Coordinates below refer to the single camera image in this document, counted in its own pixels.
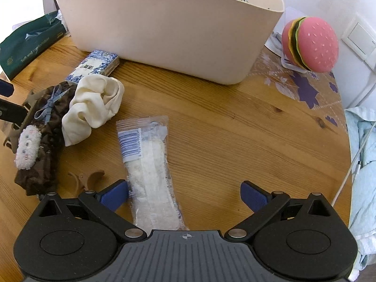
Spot brown plastic hair claw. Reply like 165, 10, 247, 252
68, 170, 105, 194

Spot dark green tissue pack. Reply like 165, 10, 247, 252
1, 11, 67, 80

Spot white fluffy hair clip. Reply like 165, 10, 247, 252
15, 125, 41, 170

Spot beige plastic storage bin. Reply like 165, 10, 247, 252
56, 0, 285, 85

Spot cream white scrunchie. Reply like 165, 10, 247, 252
62, 74, 124, 146

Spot white wall switch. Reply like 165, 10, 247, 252
342, 15, 376, 72

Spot light blue bedding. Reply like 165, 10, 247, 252
345, 106, 375, 281

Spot blue white patterned box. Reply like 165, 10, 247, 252
66, 50, 120, 83

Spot white charging cable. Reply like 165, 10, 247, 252
331, 120, 376, 208

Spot pink hamburger plush toy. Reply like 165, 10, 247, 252
282, 17, 339, 73

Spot clear packet white contents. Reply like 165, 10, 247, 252
116, 116, 187, 234

